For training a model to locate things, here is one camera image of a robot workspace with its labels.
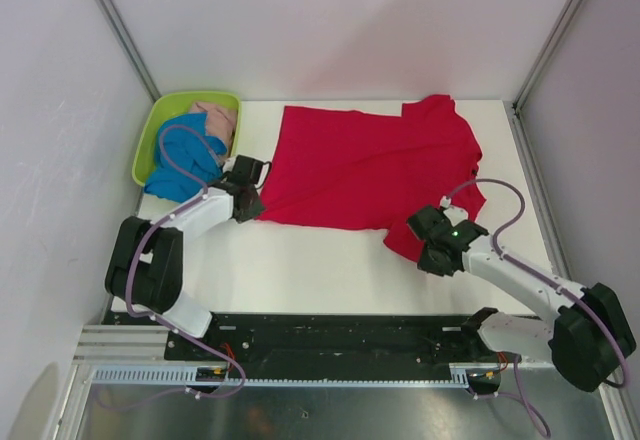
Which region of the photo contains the red t shirt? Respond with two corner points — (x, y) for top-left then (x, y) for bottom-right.
(259, 95), (483, 262)

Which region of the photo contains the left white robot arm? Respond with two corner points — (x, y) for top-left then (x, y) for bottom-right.
(105, 155), (272, 360)

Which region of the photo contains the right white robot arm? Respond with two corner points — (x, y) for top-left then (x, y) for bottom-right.
(407, 206), (637, 392)

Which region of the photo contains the beige pink t shirt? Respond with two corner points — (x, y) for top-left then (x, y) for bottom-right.
(189, 102), (238, 146)

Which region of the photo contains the blue t shirt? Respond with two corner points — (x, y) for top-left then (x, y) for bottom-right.
(144, 113), (229, 203)

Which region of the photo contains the lime green plastic bin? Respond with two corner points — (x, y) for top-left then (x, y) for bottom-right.
(131, 90), (242, 187)

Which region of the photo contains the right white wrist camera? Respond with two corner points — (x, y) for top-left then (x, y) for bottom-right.
(440, 196), (469, 225)

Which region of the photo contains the right aluminium side rail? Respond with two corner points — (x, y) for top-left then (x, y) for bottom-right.
(503, 101), (571, 278)

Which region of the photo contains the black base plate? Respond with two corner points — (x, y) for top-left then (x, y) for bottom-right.
(163, 312), (522, 367)

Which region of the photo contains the right aluminium frame post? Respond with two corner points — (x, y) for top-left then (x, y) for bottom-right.
(512, 0), (587, 113)

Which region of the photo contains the aluminium frame post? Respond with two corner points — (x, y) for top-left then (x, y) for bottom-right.
(512, 0), (587, 113)
(95, 0), (161, 102)

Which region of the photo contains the aluminium front rail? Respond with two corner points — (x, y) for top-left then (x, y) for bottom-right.
(73, 325), (169, 365)

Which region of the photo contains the grey slotted cable duct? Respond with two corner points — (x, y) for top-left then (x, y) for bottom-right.
(87, 363), (501, 387)

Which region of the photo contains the left aluminium frame post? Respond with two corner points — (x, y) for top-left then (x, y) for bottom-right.
(95, 0), (161, 102)

